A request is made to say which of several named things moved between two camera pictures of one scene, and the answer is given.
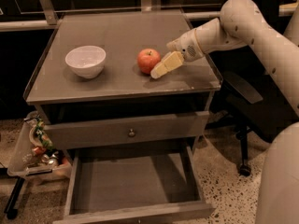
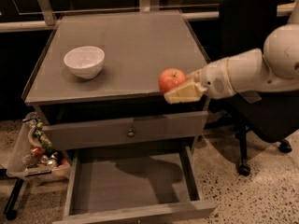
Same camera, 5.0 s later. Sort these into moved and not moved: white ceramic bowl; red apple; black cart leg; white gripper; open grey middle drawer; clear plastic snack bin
Moved: red apple; white gripper
Not moved: white ceramic bowl; black cart leg; open grey middle drawer; clear plastic snack bin
